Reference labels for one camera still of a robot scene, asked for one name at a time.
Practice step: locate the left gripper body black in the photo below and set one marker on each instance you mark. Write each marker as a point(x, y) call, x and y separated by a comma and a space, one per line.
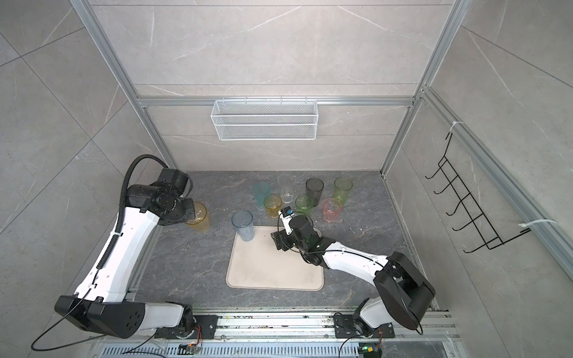
point(181, 211)

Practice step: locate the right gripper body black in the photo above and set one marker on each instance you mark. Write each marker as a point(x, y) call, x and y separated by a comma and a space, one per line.
point(289, 242)

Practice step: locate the tall amber glass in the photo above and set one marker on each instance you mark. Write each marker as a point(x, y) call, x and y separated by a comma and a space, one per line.
point(201, 222)

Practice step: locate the short clear glass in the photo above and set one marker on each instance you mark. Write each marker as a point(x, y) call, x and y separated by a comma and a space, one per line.
point(287, 192)

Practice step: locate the beige tray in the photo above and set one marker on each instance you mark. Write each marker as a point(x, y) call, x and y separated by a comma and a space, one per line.
point(257, 264)

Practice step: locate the tall blue glass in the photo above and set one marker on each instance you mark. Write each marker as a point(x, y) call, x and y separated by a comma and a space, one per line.
point(243, 223)

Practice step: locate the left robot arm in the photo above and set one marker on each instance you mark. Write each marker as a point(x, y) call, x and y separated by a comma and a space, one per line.
point(99, 304)

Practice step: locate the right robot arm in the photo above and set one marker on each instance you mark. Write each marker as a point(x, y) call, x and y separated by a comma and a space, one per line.
point(405, 294)

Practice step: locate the short green glass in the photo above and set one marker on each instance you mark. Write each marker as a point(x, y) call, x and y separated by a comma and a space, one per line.
point(304, 204)

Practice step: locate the short pink glass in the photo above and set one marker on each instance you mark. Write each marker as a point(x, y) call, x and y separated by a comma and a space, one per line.
point(331, 209)

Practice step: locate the short amber glass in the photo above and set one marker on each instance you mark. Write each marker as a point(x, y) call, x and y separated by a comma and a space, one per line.
point(273, 204)

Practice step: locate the tall grey glass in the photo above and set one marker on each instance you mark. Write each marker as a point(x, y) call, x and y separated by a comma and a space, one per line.
point(314, 188)

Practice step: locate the tall teal glass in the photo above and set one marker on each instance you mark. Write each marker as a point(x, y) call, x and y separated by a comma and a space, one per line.
point(261, 190)

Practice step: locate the tall green glass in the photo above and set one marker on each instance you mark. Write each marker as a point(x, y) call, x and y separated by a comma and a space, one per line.
point(342, 188)

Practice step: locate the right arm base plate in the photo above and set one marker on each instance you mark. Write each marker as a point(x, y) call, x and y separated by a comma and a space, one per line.
point(345, 326)

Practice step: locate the aluminium rail frame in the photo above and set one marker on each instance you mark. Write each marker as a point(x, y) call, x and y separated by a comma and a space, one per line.
point(300, 333)

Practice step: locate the white wire basket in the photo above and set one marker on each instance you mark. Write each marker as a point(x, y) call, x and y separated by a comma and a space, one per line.
point(269, 119)

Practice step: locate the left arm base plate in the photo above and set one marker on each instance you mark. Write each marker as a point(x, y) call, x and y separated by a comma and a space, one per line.
point(204, 328)

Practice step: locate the black wire hook rack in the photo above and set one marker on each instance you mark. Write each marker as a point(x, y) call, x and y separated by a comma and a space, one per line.
point(466, 202)

